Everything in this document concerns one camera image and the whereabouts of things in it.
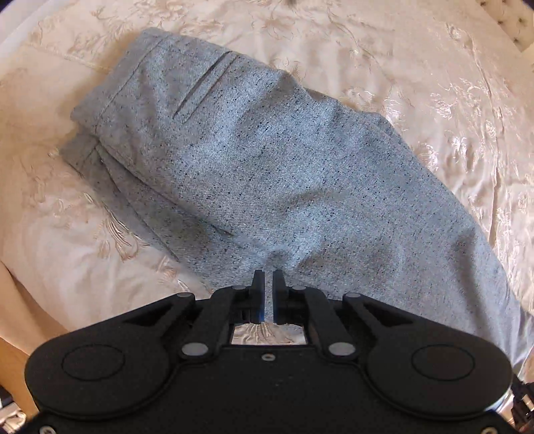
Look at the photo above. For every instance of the grey speckled pants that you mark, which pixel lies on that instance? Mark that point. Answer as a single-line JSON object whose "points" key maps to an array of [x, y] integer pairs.
{"points": [[250, 167]]}

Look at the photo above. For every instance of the cream tufted headboard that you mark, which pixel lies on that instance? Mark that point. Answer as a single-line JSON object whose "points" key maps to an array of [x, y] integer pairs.
{"points": [[517, 21]]}

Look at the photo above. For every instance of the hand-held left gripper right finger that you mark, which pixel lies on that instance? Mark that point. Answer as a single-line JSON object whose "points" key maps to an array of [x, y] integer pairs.
{"points": [[277, 304]]}

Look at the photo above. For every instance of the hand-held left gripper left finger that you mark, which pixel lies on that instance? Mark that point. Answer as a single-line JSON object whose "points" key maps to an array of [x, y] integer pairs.
{"points": [[260, 306]]}

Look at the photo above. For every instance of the cream floral embroidered bedspread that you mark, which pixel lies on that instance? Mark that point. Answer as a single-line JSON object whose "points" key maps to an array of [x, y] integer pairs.
{"points": [[417, 83]]}

